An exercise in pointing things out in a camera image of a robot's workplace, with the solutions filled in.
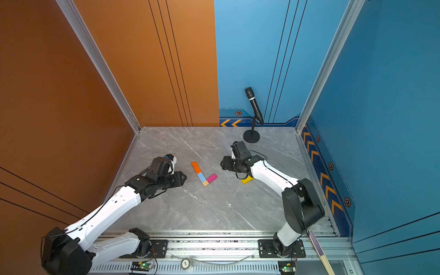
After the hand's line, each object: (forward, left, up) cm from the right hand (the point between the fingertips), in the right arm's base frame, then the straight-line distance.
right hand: (225, 164), depth 89 cm
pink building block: (-2, +8, -11) cm, 14 cm away
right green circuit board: (-42, -26, -14) cm, 52 cm away
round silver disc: (-42, +15, -6) cm, 45 cm away
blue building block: (-3, +13, -9) cm, 16 cm away
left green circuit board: (-43, +35, -12) cm, 57 cm away
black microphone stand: (+30, -17, -10) cm, 36 cm away
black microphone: (+33, -15, +18) cm, 41 cm away
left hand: (-8, +19, +2) cm, 21 cm away
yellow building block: (-3, -12, -10) cm, 16 cm away
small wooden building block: (-6, +11, -9) cm, 16 cm away
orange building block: (+5, +18, -10) cm, 21 cm away
